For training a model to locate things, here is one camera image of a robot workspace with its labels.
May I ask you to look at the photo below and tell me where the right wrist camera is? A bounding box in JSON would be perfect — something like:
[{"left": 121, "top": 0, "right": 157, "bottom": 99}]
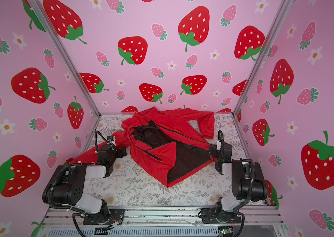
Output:
[{"left": 216, "top": 140, "right": 221, "bottom": 151}]

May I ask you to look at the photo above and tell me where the red zip-up jacket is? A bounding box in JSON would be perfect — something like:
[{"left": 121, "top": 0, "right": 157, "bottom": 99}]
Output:
[{"left": 66, "top": 106, "right": 219, "bottom": 188}]

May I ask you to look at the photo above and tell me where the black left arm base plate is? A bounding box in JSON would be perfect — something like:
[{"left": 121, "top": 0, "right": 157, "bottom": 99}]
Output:
[{"left": 83, "top": 208, "right": 125, "bottom": 226}]

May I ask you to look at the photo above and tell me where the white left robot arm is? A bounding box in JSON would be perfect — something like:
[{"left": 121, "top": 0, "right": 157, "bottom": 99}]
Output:
[{"left": 42, "top": 144, "right": 127, "bottom": 225}]

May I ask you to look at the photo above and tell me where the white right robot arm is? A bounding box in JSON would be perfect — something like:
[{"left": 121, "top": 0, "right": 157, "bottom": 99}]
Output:
[{"left": 210, "top": 141, "right": 267, "bottom": 223}]

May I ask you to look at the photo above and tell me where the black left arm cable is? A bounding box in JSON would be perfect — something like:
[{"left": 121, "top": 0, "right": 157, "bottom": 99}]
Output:
[{"left": 47, "top": 130, "right": 117, "bottom": 237}]

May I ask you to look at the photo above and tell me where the aluminium front rail frame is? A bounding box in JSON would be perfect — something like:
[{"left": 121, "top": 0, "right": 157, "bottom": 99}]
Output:
[{"left": 36, "top": 206, "right": 289, "bottom": 237}]

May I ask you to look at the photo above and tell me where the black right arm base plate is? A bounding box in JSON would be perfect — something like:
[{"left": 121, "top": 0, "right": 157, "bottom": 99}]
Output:
[{"left": 198, "top": 207, "right": 242, "bottom": 224}]

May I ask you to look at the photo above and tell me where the left aluminium corner post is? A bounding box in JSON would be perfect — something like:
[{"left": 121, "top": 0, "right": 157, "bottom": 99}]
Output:
[{"left": 29, "top": 0, "right": 101, "bottom": 118}]

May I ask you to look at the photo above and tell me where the aluminium corner post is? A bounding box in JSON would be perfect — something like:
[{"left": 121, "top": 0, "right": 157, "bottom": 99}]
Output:
[
  {"left": 29, "top": 0, "right": 101, "bottom": 118},
  {"left": 233, "top": 0, "right": 293, "bottom": 118}
]

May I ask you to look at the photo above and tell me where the right aluminium corner post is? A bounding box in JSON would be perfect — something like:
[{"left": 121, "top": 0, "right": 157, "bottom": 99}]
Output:
[{"left": 233, "top": 0, "right": 293, "bottom": 118}]

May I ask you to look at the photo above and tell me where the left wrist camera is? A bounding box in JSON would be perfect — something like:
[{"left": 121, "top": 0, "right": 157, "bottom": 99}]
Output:
[{"left": 106, "top": 136, "right": 115, "bottom": 144}]

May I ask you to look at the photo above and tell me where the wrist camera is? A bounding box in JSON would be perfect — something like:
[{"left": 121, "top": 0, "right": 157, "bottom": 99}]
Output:
[
  {"left": 106, "top": 136, "right": 115, "bottom": 144},
  {"left": 216, "top": 140, "right": 221, "bottom": 151}
]

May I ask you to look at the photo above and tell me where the floral grey table cloth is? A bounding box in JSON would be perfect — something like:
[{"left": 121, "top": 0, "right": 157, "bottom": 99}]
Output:
[{"left": 84, "top": 114, "right": 246, "bottom": 206}]

